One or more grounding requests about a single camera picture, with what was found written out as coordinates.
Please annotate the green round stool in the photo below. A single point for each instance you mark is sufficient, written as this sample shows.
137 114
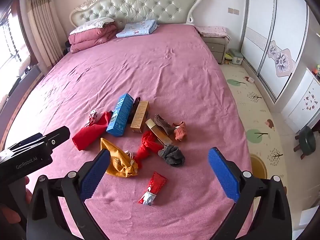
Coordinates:
306 140

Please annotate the brown knitted sock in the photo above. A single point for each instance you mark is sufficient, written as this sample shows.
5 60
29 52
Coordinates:
162 123

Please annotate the grey knitted sock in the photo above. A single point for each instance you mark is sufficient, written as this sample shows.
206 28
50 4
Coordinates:
172 155

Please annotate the red flat cloth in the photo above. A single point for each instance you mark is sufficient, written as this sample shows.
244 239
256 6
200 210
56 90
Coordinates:
90 133

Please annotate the narrow gold cardboard box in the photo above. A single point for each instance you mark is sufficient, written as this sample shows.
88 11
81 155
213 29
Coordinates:
160 133

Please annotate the dark side bench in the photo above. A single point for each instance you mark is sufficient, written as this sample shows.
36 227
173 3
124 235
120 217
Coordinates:
20 85

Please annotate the yellow cloth bag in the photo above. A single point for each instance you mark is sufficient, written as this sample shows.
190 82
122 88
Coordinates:
115 162

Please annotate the person's left hand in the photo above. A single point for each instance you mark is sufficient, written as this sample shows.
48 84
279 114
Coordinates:
28 188

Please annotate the blue cardboard box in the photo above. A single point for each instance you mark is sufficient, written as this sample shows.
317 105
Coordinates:
120 115

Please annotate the white patterned pillow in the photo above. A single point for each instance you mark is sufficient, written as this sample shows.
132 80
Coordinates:
92 25

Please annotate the light blue folded blanket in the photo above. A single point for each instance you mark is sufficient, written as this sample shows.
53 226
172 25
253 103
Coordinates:
136 28

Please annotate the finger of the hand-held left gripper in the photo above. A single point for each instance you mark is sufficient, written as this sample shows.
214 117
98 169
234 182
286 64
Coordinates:
56 136

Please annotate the tufted grey-green headboard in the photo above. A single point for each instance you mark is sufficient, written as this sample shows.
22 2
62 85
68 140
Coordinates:
140 5

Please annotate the pink floral cloth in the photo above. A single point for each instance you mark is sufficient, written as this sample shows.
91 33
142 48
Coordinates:
212 31

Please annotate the window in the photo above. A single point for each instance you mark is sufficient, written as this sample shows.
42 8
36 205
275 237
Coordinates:
11 37

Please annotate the long red snack packet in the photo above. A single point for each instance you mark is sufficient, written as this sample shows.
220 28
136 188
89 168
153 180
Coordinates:
155 185

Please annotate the wall socket plate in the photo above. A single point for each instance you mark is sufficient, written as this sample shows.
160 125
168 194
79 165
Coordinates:
233 10

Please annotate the crumpled red snack wrapper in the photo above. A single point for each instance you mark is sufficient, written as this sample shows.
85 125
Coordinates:
92 117

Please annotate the orange sock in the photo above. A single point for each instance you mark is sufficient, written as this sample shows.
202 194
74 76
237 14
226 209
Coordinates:
180 132

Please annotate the beige curtain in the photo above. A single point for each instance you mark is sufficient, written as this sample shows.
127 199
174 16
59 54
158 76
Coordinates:
42 25

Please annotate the red knotted cloth strip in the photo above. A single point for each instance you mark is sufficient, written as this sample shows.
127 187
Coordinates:
147 147

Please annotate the green white storage box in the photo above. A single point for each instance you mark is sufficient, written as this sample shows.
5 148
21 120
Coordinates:
236 56

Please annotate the small pink box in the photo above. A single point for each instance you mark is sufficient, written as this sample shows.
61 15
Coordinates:
244 79

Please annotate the white sliding-door wardrobe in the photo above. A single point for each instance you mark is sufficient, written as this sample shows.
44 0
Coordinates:
260 17

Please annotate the cream tree-print play mat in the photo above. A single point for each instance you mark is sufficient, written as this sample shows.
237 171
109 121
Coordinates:
250 100

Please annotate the pink folded quilt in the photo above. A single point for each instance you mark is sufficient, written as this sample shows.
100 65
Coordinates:
87 41

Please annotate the grey nightstand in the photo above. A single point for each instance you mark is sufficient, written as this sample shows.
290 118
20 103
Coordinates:
216 48

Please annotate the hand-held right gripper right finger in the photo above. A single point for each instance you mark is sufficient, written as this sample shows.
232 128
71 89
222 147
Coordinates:
223 173

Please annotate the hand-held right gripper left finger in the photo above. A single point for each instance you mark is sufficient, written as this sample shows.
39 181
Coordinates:
95 173

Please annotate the white low cabinet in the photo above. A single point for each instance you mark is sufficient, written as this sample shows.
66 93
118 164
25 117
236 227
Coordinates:
305 100

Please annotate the wide gold cardboard box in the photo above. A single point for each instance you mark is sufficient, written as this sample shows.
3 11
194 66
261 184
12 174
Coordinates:
140 117

